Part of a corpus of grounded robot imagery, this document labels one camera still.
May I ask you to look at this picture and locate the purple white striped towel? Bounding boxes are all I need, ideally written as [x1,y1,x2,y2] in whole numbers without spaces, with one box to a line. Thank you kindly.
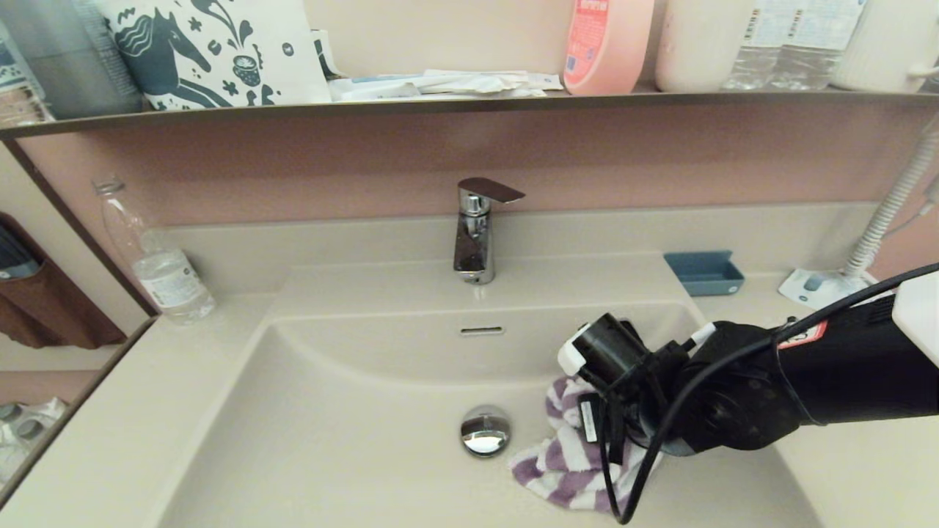
[509,375,662,514]

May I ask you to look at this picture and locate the chrome faucet lever handle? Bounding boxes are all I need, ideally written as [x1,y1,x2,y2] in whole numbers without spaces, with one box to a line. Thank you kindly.
[458,177,526,205]

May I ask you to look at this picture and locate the chrome faucet body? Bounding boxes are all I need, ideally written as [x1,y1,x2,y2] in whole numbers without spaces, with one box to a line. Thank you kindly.
[453,192,497,285]

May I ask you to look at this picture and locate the beige wash basin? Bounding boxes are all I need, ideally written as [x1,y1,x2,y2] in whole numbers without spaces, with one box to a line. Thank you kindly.
[143,255,826,528]

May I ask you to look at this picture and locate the chrome drain stopper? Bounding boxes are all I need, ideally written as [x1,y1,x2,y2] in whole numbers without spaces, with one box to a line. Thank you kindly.
[461,406,512,458]

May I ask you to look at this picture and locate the blue soap dish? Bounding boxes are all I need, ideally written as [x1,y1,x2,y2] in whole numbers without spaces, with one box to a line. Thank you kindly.
[663,251,745,297]

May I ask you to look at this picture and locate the white paper leaflets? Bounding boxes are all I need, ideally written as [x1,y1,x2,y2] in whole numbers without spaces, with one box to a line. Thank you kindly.
[778,268,846,309]

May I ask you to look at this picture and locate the brown shelf ledge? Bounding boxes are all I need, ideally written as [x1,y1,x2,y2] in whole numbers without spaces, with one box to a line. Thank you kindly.
[0,82,939,142]

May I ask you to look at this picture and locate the long white sachet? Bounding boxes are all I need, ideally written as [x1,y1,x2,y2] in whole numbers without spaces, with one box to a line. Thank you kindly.
[423,70,531,95]

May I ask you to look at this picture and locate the pink plastic bottle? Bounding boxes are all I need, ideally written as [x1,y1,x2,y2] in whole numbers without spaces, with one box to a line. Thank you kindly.
[563,0,655,96]

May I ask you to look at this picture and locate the white cream container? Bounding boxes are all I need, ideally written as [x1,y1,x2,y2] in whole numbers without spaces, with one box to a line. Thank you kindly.
[654,0,756,93]

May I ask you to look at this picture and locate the clear plastic water bottle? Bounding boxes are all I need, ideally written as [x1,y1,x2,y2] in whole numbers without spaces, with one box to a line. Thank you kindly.
[770,0,866,90]
[723,0,789,90]
[94,178,216,326]

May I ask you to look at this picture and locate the flat white packet blue stripe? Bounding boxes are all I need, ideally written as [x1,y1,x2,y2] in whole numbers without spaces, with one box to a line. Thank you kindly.
[328,73,424,102]

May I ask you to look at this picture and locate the white ribbed mug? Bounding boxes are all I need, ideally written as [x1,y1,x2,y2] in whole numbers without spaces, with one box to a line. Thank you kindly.
[833,0,939,92]

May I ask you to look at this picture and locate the white bag blue horse print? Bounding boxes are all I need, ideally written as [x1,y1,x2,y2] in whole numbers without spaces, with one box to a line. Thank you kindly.
[95,0,332,112]

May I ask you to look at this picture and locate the clear wrapped bottles pack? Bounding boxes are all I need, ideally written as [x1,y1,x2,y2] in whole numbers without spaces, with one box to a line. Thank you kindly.
[0,398,68,488]

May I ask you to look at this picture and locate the dark grey item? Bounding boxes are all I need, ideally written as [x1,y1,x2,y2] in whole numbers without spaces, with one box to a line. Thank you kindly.
[0,231,41,282]

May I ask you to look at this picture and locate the clear printed packet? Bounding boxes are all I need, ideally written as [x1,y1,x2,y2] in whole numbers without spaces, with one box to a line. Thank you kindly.
[0,22,52,127]

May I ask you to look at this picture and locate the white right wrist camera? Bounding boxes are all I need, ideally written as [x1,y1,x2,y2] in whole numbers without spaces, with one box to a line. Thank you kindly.
[557,339,589,378]

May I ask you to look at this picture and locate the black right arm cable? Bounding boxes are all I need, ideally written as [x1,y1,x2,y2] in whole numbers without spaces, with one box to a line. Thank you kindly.
[598,263,939,526]

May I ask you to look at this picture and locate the white coiled hose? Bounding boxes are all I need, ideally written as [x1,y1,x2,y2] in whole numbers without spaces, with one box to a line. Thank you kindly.
[842,117,939,278]

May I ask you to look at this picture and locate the thin white cable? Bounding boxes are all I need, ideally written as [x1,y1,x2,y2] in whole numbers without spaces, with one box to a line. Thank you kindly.
[880,197,939,239]

